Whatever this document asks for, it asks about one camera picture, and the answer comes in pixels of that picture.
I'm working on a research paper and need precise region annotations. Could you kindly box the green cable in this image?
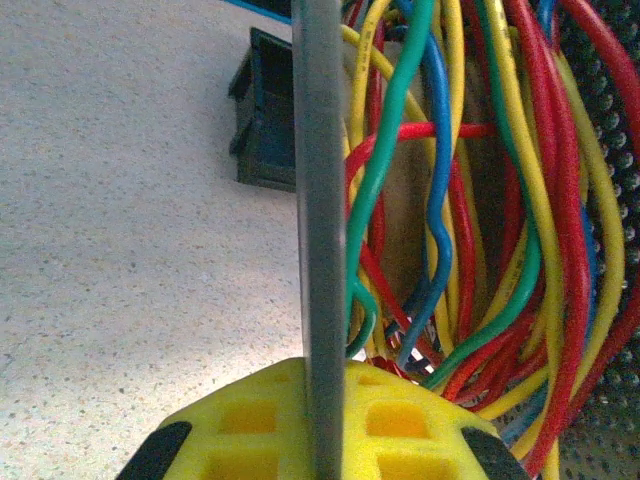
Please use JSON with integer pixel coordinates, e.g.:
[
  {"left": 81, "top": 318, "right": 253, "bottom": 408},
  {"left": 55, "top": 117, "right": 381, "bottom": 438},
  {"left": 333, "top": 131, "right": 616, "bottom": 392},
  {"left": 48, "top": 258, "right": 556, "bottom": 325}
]
[{"left": 344, "top": 0, "right": 544, "bottom": 396}]

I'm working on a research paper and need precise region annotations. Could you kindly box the blue cable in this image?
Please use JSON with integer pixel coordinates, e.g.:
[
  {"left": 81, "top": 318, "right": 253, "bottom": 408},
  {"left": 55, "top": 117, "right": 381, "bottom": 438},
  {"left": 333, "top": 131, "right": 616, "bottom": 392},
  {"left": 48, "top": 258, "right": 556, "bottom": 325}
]
[{"left": 397, "top": 0, "right": 601, "bottom": 366}]

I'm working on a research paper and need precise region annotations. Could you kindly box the black two-compartment tray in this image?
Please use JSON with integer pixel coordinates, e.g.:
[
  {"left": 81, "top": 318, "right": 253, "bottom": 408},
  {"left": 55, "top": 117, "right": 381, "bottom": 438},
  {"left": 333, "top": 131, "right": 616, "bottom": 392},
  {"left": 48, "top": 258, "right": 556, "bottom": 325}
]
[{"left": 228, "top": 27, "right": 297, "bottom": 194}]

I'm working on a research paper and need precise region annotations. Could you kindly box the bundle of coloured wires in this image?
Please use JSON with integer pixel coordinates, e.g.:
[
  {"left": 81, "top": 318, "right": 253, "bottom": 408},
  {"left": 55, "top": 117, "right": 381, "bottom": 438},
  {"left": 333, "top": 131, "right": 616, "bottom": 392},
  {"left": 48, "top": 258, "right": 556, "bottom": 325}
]
[{"left": 341, "top": 0, "right": 626, "bottom": 480}]

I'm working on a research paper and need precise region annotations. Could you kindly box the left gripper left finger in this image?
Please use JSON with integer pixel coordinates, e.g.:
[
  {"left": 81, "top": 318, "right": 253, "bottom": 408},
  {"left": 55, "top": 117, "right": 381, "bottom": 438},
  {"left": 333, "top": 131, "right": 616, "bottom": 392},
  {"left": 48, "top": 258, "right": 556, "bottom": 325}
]
[{"left": 115, "top": 357, "right": 319, "bottom": 480}]

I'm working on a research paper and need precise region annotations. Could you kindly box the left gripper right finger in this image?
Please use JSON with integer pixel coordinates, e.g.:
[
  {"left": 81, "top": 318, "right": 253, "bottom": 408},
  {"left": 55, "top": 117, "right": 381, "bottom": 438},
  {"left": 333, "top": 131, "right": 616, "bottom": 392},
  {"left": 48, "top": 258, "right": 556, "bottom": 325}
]
[{"left": 343, "top": 359, "right": 544, "bottom": 480}]

